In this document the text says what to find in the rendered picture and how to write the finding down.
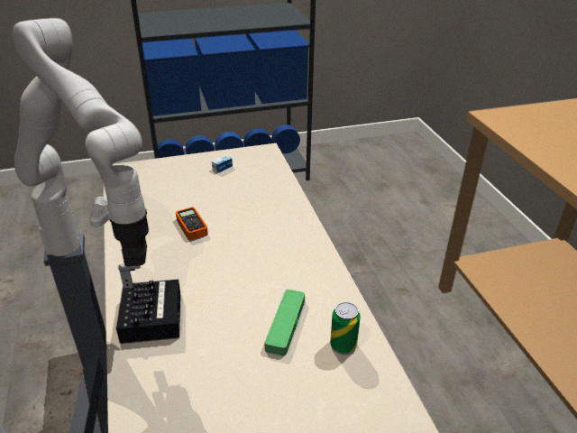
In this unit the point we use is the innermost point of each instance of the green rounded rectangular block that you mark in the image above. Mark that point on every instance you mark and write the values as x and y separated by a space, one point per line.
285 322

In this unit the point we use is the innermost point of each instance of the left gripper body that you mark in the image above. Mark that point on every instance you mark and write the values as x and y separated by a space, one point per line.
129 223

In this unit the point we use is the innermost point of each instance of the black lighting desk panel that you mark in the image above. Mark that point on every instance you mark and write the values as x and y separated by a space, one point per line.
161 319

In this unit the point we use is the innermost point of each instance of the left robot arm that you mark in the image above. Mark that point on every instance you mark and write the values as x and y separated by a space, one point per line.
37 163

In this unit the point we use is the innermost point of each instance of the green drink can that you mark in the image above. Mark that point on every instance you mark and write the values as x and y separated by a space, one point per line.
345 328

